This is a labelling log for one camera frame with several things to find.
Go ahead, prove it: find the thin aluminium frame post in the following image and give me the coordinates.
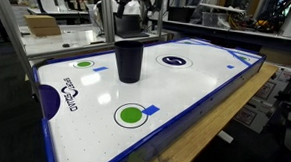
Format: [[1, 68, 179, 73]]
[[156, 5, 165, 38]]

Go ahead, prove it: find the clear storage bin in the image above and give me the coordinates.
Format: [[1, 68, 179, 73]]
[[200, 11, 232, 29]]

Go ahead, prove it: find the yellow cable bundle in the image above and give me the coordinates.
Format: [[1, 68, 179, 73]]
[[227, 11, 280, 34]]

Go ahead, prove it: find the white side table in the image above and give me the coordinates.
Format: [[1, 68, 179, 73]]
[[18, 19, 169, 65]]

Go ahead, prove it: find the black plastic cup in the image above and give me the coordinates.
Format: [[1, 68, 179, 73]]
[[111, 39, 146, 85]]

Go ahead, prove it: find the black equipment rack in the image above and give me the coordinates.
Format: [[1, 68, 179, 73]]
[[265, 61, 291, 157]]

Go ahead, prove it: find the white air hockey table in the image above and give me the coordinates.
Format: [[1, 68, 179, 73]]
[[26, 28, 268, 162]]

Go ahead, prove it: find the long blue tape strip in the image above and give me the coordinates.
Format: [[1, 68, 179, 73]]
[[182, 38, 230, 50], [224, 48, 254, 68]]

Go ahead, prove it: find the black monitor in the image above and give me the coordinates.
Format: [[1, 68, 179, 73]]
[[115, 12, 152, 41]]

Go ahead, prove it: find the black storage bin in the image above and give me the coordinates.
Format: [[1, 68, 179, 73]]
[[167, 5, 197, 25]]

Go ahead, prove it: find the slanted aluminium frame post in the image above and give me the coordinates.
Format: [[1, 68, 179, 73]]
[[0, 0, 48, 102]]

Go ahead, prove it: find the long grey workbench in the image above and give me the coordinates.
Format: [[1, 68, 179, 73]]
[[147, 18, 291, 46]]

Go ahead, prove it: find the brown cardboard box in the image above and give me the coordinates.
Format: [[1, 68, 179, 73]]
[[29, 24, 63, 39], [22, 14, 59, 29]]

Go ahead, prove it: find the small white block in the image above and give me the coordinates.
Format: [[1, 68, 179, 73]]
[[216, 129, 235, 145]]

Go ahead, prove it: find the upright aluminium frame post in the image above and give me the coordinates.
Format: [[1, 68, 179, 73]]
[[97, 0, 119, 44]]

